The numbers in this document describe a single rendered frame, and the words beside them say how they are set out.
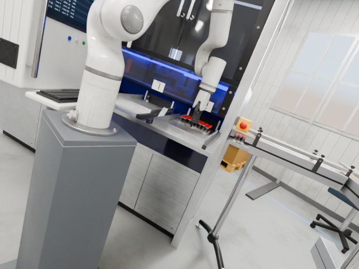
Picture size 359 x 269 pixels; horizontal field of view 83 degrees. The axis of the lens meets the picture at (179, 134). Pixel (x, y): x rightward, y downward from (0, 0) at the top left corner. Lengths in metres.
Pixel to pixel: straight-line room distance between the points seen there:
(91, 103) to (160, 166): 0.83
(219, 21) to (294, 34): 3.33
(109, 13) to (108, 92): 0.22
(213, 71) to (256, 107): 3.11
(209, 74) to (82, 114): 0.60
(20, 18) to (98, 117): 0.70
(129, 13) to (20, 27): 0.72
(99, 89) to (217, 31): 0.57
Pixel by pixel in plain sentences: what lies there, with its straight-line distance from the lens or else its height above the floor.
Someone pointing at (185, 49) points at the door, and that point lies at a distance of 1.33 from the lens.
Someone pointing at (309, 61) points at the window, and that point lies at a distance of 4.01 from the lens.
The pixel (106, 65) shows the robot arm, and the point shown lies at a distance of 0.69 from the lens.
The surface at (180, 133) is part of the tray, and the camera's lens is 0.90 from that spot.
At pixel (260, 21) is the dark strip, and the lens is 1.29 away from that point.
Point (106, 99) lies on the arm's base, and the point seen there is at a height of 0.98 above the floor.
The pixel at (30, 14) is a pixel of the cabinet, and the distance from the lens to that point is 1.25.
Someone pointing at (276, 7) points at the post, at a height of 1.61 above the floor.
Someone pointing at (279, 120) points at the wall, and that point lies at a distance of 3.93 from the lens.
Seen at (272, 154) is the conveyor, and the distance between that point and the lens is 1.36.
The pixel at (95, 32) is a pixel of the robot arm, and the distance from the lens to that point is 0.77.
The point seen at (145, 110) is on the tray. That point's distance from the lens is 1.10.
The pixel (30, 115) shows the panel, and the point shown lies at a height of 0.37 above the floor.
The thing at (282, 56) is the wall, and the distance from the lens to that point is 4.17.
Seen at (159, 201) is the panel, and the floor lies 0.27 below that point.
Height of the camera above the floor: 1.13
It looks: 15 degrees down
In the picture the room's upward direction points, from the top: 21 degrees clockwise
